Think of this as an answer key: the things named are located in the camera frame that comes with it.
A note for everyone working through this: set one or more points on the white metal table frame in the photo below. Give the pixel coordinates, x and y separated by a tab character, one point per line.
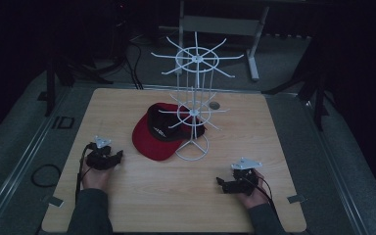
220	25

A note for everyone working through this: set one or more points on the red and black baseball cap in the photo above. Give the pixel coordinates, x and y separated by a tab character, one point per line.
156	140

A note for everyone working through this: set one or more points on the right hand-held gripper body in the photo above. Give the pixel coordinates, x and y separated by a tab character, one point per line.
245	178

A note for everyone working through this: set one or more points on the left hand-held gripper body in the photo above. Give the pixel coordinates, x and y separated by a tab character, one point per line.
100	156

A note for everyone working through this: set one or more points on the person's left hand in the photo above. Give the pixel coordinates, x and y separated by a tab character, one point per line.
96	178

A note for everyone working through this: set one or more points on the round metal table grommet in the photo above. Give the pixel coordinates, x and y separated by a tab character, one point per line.
214	105

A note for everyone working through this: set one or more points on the person's right hand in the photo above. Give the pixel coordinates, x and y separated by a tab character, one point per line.
254	198

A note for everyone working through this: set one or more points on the black rectangular floor bracket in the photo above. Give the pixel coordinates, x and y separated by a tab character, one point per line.
63	122

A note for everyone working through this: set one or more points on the black metal stand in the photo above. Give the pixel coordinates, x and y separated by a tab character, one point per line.
319	98
49	91

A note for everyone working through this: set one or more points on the metal table edge bracket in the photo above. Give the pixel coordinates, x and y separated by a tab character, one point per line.
296	198
56	201

